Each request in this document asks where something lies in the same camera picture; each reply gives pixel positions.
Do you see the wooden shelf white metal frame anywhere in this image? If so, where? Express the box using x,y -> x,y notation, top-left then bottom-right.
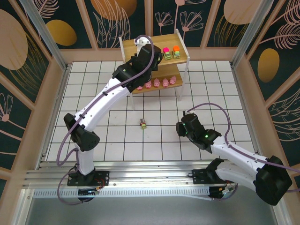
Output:
119,29 -> 190,111

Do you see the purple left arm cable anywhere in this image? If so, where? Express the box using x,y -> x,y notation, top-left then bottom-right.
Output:
57,34 -> 156,206

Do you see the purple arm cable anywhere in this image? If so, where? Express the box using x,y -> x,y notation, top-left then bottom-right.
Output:
57,34 -> 156,206
186,103 -> 300,202

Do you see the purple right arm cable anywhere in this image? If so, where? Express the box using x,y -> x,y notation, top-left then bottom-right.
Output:
186,103 -> 300,202

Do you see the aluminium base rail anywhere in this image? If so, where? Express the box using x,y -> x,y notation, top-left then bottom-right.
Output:
22,160 -> 281,188

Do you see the black base electronics with wires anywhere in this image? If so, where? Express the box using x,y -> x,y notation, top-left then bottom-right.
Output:
77,187 -> 105,203
209,185 -> 236,202

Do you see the white slotted cable duct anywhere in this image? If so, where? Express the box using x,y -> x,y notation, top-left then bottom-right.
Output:
34,186 -> 211,202

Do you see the aluminium frame post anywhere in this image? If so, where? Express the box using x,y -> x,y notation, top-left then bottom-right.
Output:
230,0 -> 270,68
20,0 -> 70,71

